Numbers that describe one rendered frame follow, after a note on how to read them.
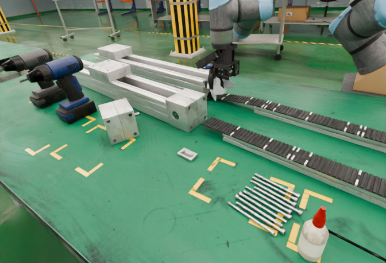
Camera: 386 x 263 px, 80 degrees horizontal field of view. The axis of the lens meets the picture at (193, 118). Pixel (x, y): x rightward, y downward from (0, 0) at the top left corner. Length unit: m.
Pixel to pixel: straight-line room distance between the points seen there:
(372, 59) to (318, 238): 0.75
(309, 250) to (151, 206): 0.31
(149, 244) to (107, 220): 0.11
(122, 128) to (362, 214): 0.62
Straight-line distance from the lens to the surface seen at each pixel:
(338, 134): 0.76
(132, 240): 0.52
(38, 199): 0.69
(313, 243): 0.45
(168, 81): 1.01
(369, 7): 0.94
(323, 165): 0.61
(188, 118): 0.71
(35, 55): 1.12
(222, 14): 0.78
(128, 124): 0.73
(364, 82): 1.07
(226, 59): 0.81
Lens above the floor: 1.20
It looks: 32 degrees down
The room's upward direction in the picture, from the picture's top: 5 degrees counter-clockwise
